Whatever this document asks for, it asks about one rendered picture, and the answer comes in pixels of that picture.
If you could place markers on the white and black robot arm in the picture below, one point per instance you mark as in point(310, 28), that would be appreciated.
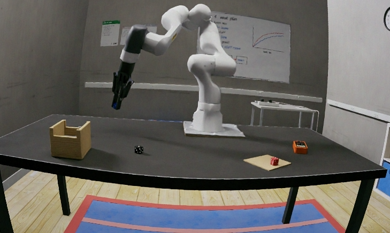
point(208, 117)

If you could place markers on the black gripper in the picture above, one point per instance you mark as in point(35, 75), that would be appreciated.
point(120, 80)

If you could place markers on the black die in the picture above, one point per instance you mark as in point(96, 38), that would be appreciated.
point(138, 149)

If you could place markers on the red die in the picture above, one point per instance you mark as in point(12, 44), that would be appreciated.
point(274, 161)

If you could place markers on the beige flat mat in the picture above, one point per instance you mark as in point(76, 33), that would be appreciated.
point(264, 162)

